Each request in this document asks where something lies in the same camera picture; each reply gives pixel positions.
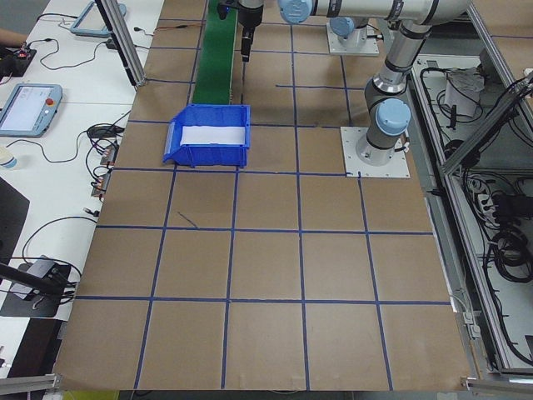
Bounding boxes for person forearm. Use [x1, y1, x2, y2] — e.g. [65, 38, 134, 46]
[0, 27, 29, 48]

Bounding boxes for green conveyor belt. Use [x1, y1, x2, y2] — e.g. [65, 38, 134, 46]
[192, 0, 239, 105]

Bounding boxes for white foam pad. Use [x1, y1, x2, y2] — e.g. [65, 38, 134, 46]
[179, 124, 246, 147]

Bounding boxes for blue plastic storage bin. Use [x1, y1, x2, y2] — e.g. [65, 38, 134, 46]
[161, 103, 252, 169]

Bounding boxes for blue teach pendant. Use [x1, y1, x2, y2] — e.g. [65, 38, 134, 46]
[69, 0, 128, 39]

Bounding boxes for black power adapter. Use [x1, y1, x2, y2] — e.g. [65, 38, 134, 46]
[86, 124, 125, 138]

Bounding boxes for small USB hub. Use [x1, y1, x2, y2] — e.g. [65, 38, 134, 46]
[90, 170, 112, 199]
[99, 143, 120, 168]

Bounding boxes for white crumpled bag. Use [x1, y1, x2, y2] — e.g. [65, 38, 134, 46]
[444, 66, 486, 118]

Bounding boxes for black circuit board box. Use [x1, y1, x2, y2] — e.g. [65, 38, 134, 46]
[0, 44, 37, 78]

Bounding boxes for grey teach pendant tablet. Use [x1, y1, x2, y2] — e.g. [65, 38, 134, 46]
[0, 82, 63, 138]

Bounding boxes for white power strip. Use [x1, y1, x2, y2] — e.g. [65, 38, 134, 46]
[469, 178, 499, 226]

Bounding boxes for black flat pad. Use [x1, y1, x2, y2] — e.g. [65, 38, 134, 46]
[0, 177, 31, 268]

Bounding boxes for black power brick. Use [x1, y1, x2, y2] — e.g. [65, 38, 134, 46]
[493, 193, 530, 222]

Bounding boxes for aluminium profile bar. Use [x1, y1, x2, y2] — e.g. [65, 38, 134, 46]
[460, 368, 533, 395]
[0, 372, 63, 395]

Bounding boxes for red and black wires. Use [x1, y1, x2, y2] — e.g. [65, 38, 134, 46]
[154, 23, 202, 33]

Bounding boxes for white square base plate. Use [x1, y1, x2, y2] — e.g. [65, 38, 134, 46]
[340, 126, 411, 179]
[326, 21, 381, 55]

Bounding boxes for aluminium profile post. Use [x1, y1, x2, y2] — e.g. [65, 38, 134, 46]
[94, 0, 147, 88]

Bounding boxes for black cable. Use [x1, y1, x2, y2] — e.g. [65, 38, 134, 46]
[37, 12, 80, 25]
[6, 124, 91, 164]
[25, 37, 110, 72]

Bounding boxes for V-shaped metal bar frame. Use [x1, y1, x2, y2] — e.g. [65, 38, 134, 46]
[410, 0, 533, 378]

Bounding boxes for grey cable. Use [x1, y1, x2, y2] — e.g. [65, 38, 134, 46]
[22, 207, 99, 262]

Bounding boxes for black camera stand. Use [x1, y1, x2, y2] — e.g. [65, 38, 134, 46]
[0, 254, 72, 320]

